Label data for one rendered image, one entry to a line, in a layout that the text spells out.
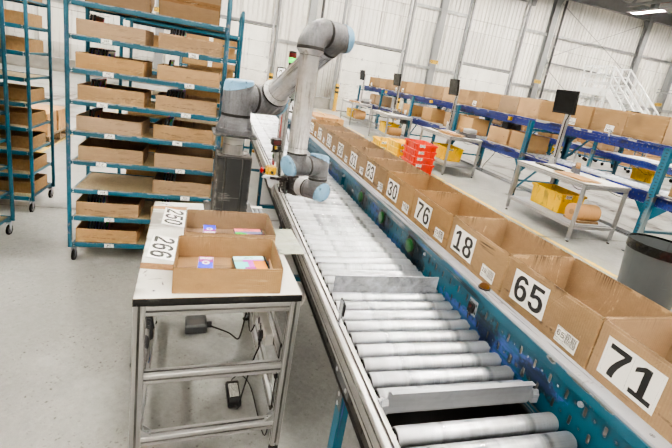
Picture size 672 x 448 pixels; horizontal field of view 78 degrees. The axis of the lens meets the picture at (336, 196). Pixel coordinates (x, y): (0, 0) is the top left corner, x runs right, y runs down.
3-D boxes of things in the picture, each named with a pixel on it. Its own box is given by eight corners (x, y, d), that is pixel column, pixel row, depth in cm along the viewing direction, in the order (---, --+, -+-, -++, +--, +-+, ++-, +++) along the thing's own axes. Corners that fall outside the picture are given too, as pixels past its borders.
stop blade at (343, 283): (331, 294, 167) (335, 274, 165) (433, 295, 181) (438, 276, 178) (332, 295, 167) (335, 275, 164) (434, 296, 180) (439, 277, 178)
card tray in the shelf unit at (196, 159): (153, 166, 296) (154, 152, 293) (158, 156, 324) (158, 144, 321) (212, 171, 308) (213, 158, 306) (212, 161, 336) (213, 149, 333)
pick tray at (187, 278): (177, 257, 170) (178, 234, 167) (271, 259, 182) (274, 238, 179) (170, 293, 144) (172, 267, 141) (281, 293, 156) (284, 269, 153)
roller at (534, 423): (393, 450, 100) (385, 448, 105) (566, 431, 115) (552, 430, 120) (391, 427, 102) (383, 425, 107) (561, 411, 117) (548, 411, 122)
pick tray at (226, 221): (185, 228, 199) (186, 208, 196) (265, 231, 211) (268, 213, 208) (181, 254, 173) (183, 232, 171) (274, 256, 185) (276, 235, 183)
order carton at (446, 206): (408, 219, 226) (415, 189, 221) (456, 222, 234) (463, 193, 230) (444, 250, 190) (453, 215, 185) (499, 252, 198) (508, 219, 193)
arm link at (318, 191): (333, 181, 197) (330, 202, 199) (314, 176, 205) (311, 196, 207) (319, 183, 190) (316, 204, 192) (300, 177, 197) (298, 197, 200)
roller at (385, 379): (359, 382, 124) (362, 368, 123) (506, 374, 139) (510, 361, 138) (364, 395, 120) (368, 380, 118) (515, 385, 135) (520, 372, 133)
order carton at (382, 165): (362, 179, 298) (367, 156, 293) (400, 183, 306) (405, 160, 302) (382, 196, 262) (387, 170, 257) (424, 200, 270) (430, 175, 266)
